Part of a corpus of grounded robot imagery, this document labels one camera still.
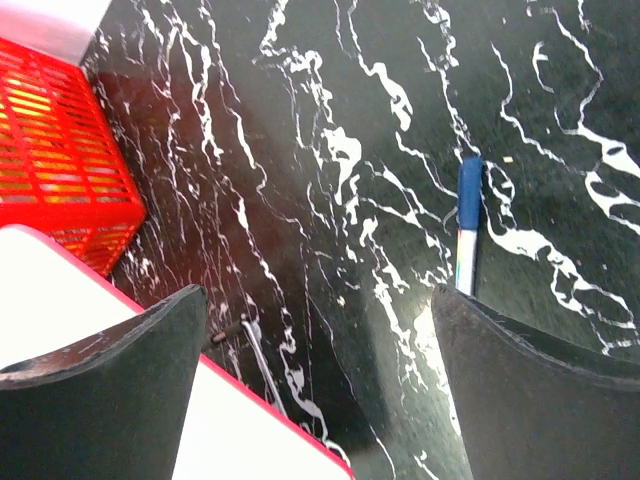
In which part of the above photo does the red plastic basket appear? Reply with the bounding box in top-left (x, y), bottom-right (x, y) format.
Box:
top-left (1, 40), bottom-right (146, 277)

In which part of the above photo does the blue whiteboard marker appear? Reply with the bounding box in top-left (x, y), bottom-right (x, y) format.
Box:
top-left (455, 157), bottom-right (483, 296)

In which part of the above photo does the metal whiteboard stand wire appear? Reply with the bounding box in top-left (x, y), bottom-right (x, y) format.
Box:
top-left (201, 314), bottom-right (290, 417)

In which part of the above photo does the pink framed whiteboard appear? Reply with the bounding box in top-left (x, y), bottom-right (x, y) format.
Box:
top-left (1, 225), bottom-right (352, 479)

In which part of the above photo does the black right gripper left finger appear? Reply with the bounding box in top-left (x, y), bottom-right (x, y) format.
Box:
top-left (1, 285), bottom-right (207, 479)

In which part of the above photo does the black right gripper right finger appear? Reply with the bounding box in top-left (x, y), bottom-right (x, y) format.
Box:
top-left (431, 285), bottom-right (639, 479)

